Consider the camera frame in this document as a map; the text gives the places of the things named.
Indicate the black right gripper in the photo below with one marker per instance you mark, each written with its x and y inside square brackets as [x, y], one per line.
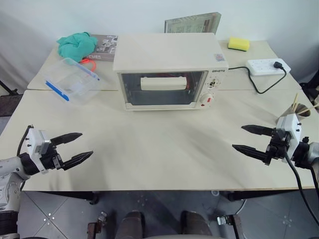
[275, 149]

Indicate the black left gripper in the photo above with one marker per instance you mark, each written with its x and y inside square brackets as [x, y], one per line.
[52, 158]

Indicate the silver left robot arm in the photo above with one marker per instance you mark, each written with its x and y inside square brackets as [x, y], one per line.
[10, 165]

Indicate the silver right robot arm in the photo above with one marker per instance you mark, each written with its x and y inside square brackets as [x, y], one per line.
[302, 154]

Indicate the cream toaster oven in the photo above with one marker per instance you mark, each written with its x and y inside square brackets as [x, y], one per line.
[164, 52]

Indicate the grey chopstick cup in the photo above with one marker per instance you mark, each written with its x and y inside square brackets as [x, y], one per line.
[290, 109]

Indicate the wooden chopstick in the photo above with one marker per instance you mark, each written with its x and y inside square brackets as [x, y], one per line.
[309, 109]
[295, 102]

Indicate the clear plastic box blue clips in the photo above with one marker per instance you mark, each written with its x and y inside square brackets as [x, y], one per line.
[72, 82]

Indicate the black equipment beside table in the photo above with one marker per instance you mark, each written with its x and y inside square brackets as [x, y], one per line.
[310, 90]

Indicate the white power strip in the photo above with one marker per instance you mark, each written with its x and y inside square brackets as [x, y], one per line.
[264, 66]

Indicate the black stand beside table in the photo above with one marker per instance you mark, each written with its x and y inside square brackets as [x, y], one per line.
[7, 88]

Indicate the dark rounded shape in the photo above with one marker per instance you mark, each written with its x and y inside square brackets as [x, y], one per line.
[130, 225]
[195, 225]

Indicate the yellow sponge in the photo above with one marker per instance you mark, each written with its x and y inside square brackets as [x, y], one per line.
[238, 44]

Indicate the green cloth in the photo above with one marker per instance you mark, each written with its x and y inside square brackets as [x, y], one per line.
[74, 46]

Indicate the grey printed book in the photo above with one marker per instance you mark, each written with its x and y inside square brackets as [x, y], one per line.
[106, 48]

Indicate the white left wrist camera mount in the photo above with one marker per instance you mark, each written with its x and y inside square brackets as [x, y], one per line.
[36, 142]

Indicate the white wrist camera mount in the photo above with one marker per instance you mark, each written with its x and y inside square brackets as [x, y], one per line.
[36, 142]
[291, 125]

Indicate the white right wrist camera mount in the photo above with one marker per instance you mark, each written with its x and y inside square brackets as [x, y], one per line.
[291, 125]

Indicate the black table frame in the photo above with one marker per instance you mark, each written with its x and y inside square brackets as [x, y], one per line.
[62, 195]

